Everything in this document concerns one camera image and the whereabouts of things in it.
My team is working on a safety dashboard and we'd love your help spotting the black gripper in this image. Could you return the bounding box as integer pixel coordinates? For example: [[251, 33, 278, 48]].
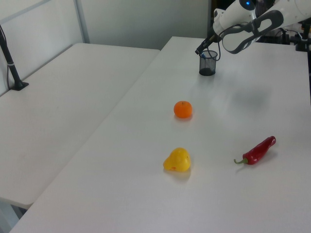
[[195, 26, 221, 56]]

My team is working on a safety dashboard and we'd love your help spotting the black mesh pen cup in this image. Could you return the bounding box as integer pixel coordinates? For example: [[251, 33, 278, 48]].
[[199, 50, 218, 76]]

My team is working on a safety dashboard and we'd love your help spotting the orange mandarin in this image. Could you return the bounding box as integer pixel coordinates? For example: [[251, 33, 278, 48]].
[[173, 100, 193, 119]]

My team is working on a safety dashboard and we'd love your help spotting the black clamp stand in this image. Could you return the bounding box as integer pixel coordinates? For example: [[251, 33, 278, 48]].
[[295, 23, 311, 52]]

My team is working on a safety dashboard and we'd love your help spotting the red chili pepper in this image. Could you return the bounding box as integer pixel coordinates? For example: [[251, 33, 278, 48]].
[[233, 135, 276, 166]]

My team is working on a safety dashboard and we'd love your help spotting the white side table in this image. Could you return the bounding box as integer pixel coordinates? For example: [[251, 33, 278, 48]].
[[0, 43, 161, 209]]

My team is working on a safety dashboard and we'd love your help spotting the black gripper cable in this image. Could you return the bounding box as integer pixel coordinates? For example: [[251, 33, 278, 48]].
[[217, 23, 245, 61]]

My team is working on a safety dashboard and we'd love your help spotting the grey partition post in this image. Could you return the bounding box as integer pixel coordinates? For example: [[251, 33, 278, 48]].
[[74, 0, 90, 44]]

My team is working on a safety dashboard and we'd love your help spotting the black camera stand pole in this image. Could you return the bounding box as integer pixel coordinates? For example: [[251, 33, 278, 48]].
[[0, 24, 29, 92]]

